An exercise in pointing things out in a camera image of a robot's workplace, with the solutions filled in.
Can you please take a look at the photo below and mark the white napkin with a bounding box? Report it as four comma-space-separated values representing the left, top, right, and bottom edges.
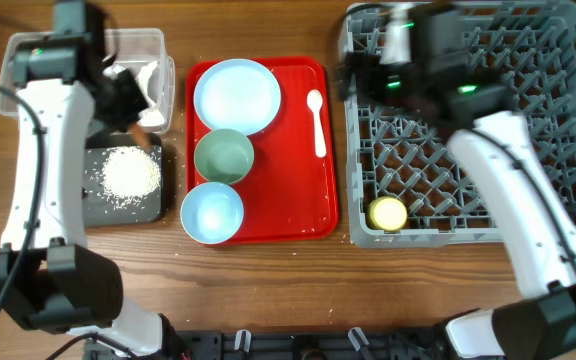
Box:
104, 61, 165, 131

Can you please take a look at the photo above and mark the orange carrot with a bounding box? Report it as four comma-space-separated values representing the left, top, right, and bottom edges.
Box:
128, 123, 151, 151

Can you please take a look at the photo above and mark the white rice pile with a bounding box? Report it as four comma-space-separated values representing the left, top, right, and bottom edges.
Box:
84, 146, 162, 209

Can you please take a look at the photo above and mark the light blue plate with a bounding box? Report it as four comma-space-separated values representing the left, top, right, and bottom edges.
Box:
193, 59, 282, 136

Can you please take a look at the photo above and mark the green bowl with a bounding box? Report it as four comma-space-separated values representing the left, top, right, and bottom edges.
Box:
194, 129, 255, 185

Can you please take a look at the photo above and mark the yellow cup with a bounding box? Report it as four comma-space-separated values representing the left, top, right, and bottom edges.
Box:
367, 196, 408, 232

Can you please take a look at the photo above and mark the light blue bowl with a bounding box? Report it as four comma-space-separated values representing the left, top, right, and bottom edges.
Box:
180, 182, 244, 245

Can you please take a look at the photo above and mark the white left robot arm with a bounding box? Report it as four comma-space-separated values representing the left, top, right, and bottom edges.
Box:
0, 1, 181, 359

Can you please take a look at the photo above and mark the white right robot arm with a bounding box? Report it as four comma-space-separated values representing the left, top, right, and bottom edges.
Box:
341, 3, 576, 359

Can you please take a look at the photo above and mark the black waste tray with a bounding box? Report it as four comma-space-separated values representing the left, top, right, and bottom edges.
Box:
82, 133, 165, 228

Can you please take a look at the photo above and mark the grey dishwasher rack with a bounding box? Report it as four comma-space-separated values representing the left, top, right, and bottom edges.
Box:
343, 1, 576, 248

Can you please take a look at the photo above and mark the white plastic spoon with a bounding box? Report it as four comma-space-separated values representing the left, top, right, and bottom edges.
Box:
307, 89, 327, 158

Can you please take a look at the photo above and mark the clear plastic bin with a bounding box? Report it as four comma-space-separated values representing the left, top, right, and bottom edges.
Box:
0, 28, 175, 135

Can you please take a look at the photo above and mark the red serving tray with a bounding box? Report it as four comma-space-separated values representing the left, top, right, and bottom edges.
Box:
186, 57, 339, 245

